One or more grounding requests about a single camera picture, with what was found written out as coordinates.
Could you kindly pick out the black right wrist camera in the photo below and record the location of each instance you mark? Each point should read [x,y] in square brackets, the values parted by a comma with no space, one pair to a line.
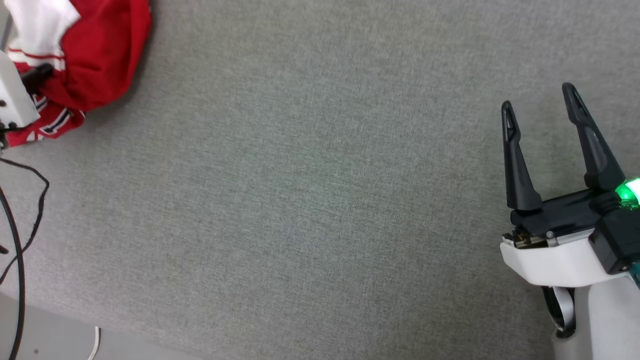
[620,240]

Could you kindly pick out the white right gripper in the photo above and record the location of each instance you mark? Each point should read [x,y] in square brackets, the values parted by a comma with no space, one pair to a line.
[550,255]

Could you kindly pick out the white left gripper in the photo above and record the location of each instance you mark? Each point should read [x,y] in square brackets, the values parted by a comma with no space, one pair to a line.
[12,100]

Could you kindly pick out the red and white garment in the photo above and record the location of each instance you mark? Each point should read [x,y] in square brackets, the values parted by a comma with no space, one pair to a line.
[95,55]

